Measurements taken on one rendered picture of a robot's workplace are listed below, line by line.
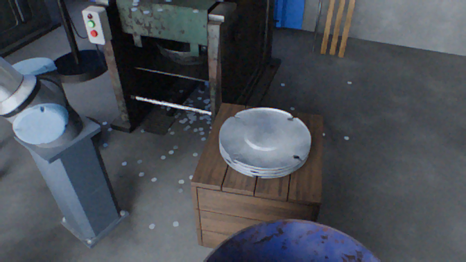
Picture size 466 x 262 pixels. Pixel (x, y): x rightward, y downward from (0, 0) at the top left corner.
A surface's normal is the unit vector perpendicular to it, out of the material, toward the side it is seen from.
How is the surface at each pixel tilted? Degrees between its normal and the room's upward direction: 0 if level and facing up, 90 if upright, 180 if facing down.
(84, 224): 90
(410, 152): 0
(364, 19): 90
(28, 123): 97
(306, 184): 0
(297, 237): 88
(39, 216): 0
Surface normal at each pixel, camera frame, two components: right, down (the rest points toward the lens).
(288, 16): -0.33, 0.61
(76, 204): 0.16, 0.64
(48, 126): 0.50, 0.65
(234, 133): 0.00, -0.77
